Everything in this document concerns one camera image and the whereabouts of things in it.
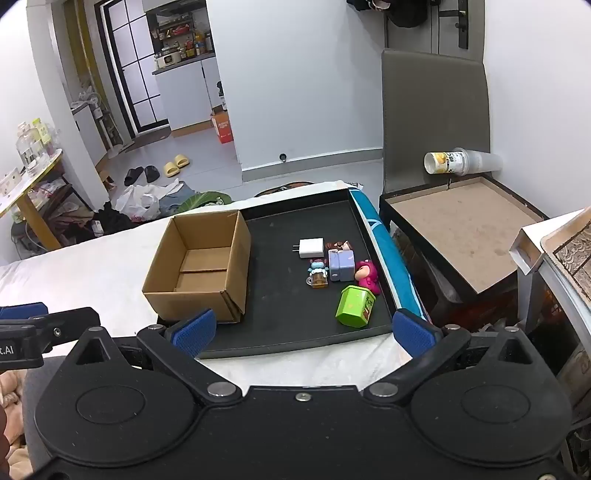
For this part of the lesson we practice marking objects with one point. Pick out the striped cloth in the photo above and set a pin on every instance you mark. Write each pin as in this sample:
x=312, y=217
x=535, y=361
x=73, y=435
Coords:
x=355, y=185

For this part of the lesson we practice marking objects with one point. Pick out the blue-haired mug figurine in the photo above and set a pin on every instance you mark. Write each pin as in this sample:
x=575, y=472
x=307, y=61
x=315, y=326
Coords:
x=317, y=274

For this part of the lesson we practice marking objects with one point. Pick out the blue cushion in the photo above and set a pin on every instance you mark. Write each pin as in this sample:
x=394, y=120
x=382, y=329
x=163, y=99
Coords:
x=392, y=263

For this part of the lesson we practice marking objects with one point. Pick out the glass jar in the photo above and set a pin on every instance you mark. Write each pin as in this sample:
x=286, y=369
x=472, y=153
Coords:
x=30, y=147

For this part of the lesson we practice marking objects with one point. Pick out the yellow slipper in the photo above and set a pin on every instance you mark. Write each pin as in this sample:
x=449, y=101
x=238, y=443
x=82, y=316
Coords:
x=181, y=162
x=171, y=169

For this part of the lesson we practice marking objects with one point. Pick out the red carton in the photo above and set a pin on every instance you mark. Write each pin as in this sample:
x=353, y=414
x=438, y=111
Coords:
x=222, y=128

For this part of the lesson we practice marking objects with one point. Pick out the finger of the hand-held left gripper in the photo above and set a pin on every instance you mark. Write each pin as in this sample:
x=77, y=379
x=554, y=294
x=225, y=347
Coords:
x=69, y=323

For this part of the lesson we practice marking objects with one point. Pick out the white kitchen cabinet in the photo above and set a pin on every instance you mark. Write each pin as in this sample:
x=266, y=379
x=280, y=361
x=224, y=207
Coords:
x=184, y=97

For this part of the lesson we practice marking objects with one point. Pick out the brown cardboard box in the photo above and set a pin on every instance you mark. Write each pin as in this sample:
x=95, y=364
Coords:
x=203, y=263

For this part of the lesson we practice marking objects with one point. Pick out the white low cabinet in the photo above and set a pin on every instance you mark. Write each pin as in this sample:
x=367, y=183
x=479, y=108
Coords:
x=90, y=134

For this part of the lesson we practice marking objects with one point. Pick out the black clothes pile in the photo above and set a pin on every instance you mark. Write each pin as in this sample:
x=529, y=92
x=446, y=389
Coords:
x=113, y=219

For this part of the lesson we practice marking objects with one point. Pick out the white plastic bag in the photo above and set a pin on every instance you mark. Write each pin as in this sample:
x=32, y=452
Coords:
x=136, y=203

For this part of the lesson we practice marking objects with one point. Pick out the brown leather bag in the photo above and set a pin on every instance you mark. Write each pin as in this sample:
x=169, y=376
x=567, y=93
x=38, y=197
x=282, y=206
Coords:
x=281, y=188

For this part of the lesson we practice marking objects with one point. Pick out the green square tin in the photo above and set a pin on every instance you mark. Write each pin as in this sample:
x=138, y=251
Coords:
x=353, y=307

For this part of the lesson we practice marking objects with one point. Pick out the patterned flat box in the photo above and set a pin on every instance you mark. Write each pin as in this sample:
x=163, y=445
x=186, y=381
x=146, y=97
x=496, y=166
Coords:
x=572, y=258

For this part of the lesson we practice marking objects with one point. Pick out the lavender block toy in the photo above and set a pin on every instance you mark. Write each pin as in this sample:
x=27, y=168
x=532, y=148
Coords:
x=341, y=265

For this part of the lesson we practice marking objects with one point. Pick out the black framed glass door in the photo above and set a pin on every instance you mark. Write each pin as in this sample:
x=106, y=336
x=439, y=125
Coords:
x=134, y=69

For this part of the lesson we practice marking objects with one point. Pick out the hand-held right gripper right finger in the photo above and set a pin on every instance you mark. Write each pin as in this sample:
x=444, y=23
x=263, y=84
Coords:
x=413, y=337

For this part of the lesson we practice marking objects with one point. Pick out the blue jeans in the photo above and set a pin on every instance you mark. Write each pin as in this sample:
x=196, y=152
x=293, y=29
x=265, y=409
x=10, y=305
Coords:
x=173, y=198

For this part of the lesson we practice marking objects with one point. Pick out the black slipper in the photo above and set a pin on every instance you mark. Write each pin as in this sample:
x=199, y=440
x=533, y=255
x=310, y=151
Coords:
x=134, y=176
x=151, y=173

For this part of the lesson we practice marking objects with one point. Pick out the green leaf pillow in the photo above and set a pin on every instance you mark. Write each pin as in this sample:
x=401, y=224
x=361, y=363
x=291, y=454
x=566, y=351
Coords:
x=203, y=201

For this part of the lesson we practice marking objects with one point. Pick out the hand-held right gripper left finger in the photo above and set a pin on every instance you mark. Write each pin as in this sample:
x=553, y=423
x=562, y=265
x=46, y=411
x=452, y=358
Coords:
x=194, y=330

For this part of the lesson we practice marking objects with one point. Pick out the white bed sheet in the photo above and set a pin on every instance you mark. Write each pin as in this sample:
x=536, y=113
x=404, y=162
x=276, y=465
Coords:
x=92, y=277

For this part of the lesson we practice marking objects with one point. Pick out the yellow print paper cup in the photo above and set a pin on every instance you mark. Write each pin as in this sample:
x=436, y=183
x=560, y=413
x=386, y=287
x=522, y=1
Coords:
x=438, y=162

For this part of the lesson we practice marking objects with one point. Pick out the clear plastic cup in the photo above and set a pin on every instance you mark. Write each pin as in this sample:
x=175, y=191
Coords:
x=485, y=161

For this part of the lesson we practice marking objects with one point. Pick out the dark hanging clothes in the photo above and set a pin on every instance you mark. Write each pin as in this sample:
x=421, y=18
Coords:
x=397, y=11

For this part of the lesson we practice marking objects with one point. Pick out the black tray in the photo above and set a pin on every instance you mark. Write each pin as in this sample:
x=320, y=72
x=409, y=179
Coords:
x=277, y=295

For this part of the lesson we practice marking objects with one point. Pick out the pink fluffy blanket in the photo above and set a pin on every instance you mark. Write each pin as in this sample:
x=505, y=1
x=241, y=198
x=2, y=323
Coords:
x=11, y=392

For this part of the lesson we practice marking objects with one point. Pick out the white rice cooker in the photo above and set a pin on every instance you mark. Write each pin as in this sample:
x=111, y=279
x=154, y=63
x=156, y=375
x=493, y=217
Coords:
x=166, y=61

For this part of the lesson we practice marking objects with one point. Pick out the white charger plug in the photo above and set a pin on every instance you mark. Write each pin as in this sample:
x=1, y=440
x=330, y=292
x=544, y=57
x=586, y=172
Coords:
x=311, y=248

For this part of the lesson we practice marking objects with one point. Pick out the wooden side table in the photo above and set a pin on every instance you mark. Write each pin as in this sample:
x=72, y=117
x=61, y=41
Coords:
x=23, y=184

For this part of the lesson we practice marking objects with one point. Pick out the pink bear figurine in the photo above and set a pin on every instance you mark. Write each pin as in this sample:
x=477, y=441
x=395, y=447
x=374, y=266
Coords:
x=368, y=277

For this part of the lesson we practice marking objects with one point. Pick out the brown-haired girl figurine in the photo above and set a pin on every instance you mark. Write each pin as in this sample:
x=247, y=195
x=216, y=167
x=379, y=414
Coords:
x=339, y=244

